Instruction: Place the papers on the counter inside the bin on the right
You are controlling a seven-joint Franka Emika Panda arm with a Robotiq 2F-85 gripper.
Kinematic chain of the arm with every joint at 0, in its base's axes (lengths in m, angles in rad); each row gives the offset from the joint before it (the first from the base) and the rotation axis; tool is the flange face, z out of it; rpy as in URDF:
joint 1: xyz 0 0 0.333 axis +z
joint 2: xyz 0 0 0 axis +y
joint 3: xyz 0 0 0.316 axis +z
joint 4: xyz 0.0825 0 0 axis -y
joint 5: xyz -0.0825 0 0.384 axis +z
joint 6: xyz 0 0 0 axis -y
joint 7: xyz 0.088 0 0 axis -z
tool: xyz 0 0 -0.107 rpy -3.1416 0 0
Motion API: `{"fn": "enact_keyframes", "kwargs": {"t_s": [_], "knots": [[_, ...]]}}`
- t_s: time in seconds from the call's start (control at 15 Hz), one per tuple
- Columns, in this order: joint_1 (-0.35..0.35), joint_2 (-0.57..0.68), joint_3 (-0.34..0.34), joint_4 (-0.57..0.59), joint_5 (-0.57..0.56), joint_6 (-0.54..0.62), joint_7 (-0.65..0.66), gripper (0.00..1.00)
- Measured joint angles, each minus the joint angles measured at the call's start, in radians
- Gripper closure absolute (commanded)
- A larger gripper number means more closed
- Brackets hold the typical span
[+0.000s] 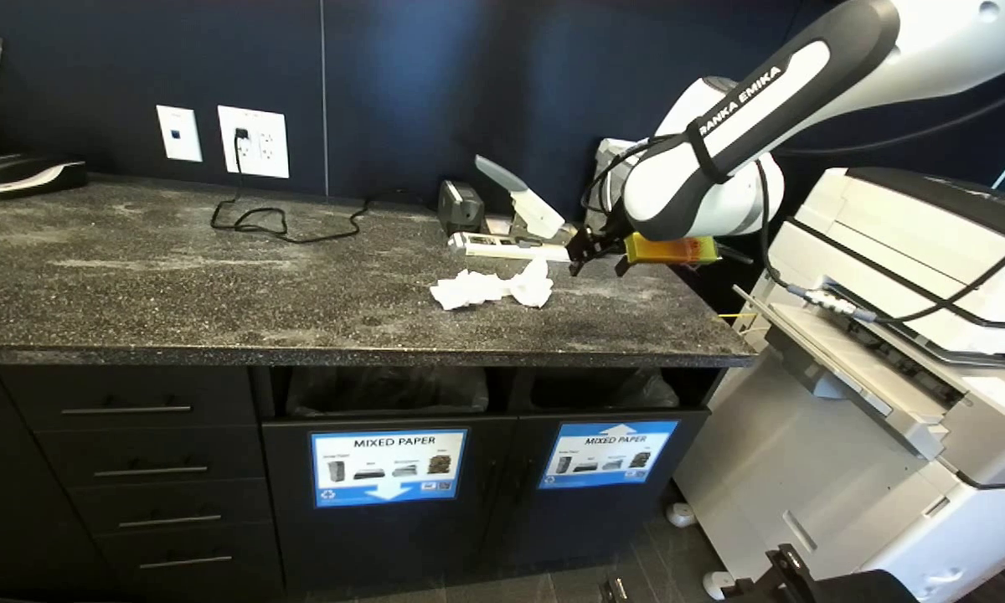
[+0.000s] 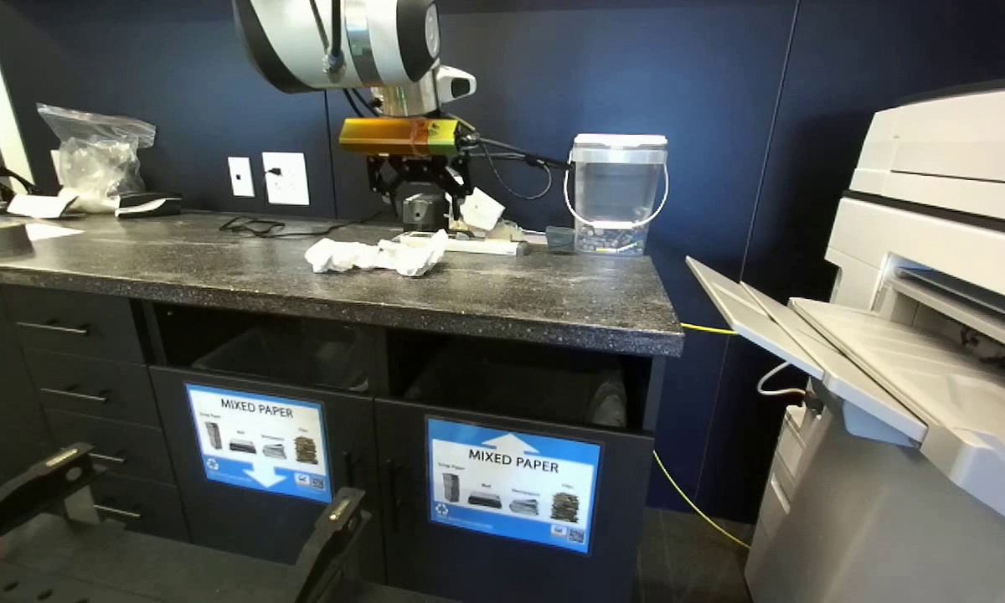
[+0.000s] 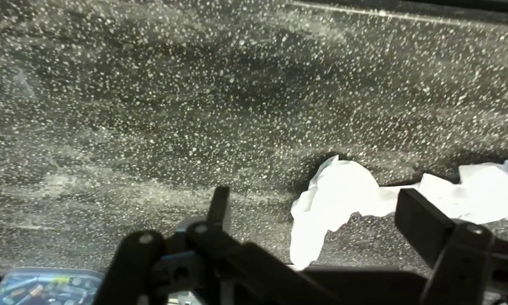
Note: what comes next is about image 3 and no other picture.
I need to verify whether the narrow white paper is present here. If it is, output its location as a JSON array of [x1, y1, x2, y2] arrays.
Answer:
[[289, 155, 405, 272]]

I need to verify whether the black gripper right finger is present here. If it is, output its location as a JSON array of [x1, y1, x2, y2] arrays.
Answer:
[[394, 187, 508, 305]]

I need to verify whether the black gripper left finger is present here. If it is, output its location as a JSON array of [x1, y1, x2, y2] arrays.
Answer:
[[92, 185, 346, 305]]

